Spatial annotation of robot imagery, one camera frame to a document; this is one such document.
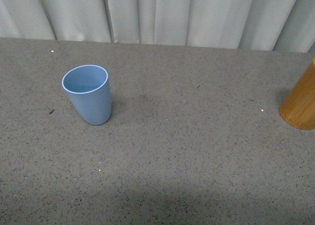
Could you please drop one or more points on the blue plastic cup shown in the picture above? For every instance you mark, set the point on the blue plastic cup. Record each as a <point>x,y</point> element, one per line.
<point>88,89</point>

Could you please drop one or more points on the bamboo chopstick holder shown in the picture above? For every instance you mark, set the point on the bamboo chopstick holder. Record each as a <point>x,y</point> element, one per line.
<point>298,109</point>

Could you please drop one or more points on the white pleated curtain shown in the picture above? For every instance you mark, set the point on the white pleated curtain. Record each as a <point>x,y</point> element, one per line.
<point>277,25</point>

